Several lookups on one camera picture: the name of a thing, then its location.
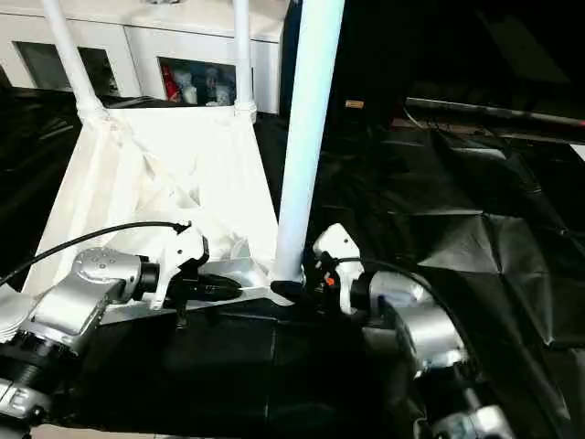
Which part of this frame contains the white plastic table top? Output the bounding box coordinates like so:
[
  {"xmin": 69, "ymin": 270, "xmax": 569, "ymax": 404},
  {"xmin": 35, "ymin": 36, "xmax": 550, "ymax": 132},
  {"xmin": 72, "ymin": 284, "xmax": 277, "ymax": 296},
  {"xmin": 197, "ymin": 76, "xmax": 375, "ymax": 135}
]
[{"xmin": 22, "ymin": 104, "xmax": 303, "ymax": 326}]

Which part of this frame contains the black plastic table mat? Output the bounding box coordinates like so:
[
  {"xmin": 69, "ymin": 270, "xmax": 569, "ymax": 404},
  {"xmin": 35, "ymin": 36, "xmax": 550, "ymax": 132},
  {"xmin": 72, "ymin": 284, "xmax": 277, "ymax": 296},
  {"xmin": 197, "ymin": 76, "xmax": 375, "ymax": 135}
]
[{"xmin": 0, "ymin": 86, "xmax": 585, "ymax": 439}]

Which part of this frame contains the long dark metal rod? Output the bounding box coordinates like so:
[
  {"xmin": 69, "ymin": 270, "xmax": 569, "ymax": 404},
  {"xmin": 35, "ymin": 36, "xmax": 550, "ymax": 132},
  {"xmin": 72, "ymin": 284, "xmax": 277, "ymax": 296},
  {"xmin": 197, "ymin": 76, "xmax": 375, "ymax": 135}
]
[{"xmin": 405, "ymin": 97, "xmax": 585, "ymax": 127}]

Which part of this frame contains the white glass-door cabinet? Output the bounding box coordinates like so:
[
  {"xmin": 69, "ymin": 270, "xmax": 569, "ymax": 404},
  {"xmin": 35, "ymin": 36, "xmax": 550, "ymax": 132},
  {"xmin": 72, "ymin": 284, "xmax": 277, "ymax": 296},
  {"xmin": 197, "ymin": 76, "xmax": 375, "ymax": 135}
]
[{"xmin": 0, "ymin": 0, "xmax": 293, "ymax": 115}]

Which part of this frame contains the large black backdrop sheet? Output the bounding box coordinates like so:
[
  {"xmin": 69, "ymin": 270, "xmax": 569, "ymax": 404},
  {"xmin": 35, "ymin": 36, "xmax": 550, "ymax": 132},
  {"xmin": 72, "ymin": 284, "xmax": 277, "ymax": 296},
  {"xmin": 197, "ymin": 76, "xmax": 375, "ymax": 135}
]
[{"xmin": 282, "ymin": 0, "xmax": 585, "ymax": 115}]

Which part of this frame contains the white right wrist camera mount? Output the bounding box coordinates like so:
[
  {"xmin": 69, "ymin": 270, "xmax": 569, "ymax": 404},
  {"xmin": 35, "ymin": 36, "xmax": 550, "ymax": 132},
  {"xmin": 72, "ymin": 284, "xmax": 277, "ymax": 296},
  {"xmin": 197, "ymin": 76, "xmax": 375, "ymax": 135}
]
[{"xmin": 313, "ymin": 222, "xmax": 366, "ymax": 316}]

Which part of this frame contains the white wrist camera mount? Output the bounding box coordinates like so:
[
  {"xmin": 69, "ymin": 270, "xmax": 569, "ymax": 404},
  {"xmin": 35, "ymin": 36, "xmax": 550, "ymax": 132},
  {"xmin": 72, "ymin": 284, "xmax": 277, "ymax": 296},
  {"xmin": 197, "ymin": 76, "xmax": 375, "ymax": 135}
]
[
  {"xmin": 313, "ymin": 222, "xmax": 366, "ymax": 316},
  {"xmin": 150, "ymin": 223, "xmax": 211, "ymax": 312}
]

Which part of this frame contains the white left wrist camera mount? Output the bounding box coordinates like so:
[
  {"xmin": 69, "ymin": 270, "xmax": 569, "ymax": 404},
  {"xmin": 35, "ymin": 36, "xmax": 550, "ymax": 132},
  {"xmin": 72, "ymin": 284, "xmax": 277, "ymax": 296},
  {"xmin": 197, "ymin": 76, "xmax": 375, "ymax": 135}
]
[{"xmin": 150, "ymin": 223, "xmax": 211, "ymax": 312}]

